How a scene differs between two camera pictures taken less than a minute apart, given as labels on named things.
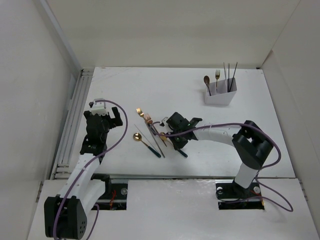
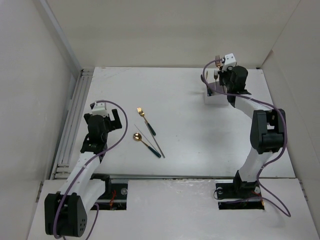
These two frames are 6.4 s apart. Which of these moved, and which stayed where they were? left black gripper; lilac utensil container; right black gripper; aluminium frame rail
Moved: right black gripper
Stayed: lilac utensil container; left black gripper; aluminium frame rail
